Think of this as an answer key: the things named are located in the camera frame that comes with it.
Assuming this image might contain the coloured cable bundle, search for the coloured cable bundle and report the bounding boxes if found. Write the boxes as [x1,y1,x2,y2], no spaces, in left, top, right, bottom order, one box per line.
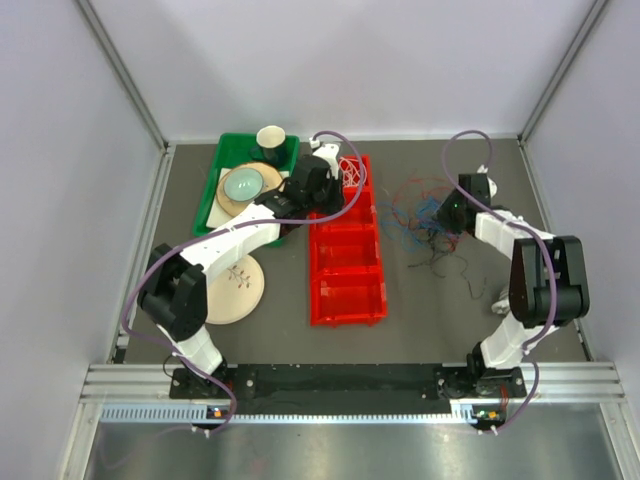
[378,172,489,301]

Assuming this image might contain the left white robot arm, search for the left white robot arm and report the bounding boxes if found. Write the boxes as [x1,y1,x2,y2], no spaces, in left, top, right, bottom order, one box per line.
[137,153,345,397]

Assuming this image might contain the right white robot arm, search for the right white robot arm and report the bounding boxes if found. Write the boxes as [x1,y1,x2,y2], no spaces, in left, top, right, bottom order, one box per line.
[436,172,590,398]

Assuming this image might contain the dark green cup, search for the dark green cup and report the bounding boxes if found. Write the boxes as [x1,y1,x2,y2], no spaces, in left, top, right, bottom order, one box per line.
[249,125,296,168]

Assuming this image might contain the teal bowl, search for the teal bowl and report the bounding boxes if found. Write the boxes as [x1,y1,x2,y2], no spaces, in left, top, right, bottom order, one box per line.
[223,168,264,202]

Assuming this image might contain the green plastic tray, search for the green plastic tray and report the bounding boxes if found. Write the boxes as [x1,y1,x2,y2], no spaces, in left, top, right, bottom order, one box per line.
[192,133,300,237]

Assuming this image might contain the white square board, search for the white square board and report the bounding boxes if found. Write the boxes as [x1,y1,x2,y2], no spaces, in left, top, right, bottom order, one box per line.
[205,168,289,229]

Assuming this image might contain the red compartment bin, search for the red compartment bin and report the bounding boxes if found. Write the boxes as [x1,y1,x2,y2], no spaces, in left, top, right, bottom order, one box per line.
[309,155,388,327]

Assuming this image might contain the silver finned heat sink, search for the silver finned heat sink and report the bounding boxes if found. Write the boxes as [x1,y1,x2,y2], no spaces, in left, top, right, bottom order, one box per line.
[491,290,511,316]

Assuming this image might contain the beige floral plate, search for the beige floral plate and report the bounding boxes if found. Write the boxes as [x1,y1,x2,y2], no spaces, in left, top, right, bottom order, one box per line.
[206,255,265,325]

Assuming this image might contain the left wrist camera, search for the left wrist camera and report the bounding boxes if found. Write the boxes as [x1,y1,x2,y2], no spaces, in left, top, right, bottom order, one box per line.
[309,138,340,179]

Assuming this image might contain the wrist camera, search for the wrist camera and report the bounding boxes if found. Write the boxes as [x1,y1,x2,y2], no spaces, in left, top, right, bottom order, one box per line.
[309,138,340,179]
[477,165,498,199]

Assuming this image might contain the white cables in bin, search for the white cables in bin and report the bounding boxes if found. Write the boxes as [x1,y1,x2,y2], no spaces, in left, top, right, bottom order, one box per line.
[337,155,369,191]

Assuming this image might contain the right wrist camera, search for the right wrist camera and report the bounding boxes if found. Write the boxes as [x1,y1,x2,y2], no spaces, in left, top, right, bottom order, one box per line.
[477,165,498,199]

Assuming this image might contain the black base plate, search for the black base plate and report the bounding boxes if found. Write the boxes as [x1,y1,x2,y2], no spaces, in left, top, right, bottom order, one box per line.
[168,362,531,416]

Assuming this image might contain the grey slotted cable duct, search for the grey slotted cable duct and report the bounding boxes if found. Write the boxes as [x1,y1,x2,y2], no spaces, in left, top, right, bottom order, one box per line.
[99,402,506,426]

